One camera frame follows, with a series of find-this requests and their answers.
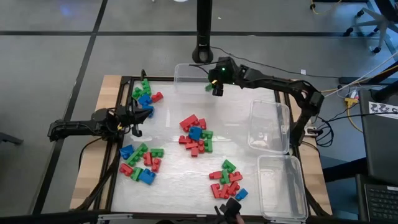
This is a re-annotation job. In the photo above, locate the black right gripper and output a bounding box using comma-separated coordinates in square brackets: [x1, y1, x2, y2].
[207, 57, 239, 97]

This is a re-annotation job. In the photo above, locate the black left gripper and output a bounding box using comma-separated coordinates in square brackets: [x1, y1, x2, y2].
[116, 104, 154, 138]

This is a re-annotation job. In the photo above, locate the large red building block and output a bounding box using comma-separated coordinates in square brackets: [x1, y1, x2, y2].
[179, 113, 199, 131]

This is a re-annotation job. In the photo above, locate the deep clear plastic bin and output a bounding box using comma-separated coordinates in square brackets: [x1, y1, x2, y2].
[173, 63, 224, 96]

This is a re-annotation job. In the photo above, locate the black stand pole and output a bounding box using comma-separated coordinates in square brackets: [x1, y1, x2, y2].
[192, 0, 215, 65]

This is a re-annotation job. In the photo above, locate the white power strip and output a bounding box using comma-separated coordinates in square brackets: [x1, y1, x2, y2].
[306, 126, 324, 137]

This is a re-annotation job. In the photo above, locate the black handheld device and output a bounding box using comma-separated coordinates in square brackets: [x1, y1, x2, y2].
[214, 197, 243, 224]

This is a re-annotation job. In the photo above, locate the dark furniture foot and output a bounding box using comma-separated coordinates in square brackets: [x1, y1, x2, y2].
[0, 132, 24, 146]

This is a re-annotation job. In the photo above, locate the black stand beam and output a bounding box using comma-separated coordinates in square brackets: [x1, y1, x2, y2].
[371, 80, 398, 103]
[338, 60, 398, 85]

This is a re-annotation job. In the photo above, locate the white printed label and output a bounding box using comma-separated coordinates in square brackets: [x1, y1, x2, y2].
[368, 101, 398, 121]

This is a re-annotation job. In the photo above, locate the black case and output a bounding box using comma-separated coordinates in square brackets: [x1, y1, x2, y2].
[359, 88, 398, 186]

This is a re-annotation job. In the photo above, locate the grey office chair base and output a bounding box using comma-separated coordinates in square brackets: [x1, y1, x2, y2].
[343, 0, 398, 54]

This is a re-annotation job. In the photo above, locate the black laptop keyboard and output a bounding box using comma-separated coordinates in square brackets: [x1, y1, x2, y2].
[362, 183, 398, 224]

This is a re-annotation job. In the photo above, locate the black metal table frame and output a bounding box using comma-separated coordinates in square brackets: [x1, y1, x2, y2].
[93, 74, 332, 218]

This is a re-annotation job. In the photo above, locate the silver metal bracket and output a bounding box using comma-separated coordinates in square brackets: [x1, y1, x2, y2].
[98, 213, 134, 222]

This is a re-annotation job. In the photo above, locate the yellow floor cable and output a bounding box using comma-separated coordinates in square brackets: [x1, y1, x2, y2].
[310, 0, 343, 16]

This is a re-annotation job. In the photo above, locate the white cable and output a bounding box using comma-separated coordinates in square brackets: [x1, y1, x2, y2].
[310, 51, 398, 105]

